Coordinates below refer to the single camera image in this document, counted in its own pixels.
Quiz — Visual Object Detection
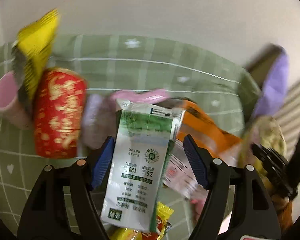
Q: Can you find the green white milk carton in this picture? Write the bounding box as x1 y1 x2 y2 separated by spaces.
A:
100 99 185 232

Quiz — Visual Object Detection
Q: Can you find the small yellow snack packet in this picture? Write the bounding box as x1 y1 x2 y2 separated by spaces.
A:
12 9 59 109

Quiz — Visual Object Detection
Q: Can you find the pink cylindrical container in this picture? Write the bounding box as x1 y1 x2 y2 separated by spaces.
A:
0 71 31 129

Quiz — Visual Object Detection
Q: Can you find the brown fuzzy sleeve forearm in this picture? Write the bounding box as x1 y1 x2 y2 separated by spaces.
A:
271 194 293 234

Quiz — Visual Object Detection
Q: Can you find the pink wrapper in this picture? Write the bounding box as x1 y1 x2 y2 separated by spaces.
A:
109 89 170 104

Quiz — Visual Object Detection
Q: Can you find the pink pig toy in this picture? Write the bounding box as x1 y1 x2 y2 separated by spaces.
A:
190 196 207 222

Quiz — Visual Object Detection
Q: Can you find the orange snack bag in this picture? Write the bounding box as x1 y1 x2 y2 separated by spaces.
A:
176 100 242 157

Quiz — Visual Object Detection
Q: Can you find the purple pouch with pink lid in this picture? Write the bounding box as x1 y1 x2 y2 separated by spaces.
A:
81 94 116 150

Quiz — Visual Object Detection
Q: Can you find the green grid bed sheet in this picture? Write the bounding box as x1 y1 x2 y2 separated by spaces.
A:
0 35 260 233

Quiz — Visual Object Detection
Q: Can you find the red paper cup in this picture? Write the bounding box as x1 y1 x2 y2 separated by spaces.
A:
33 67 88 159

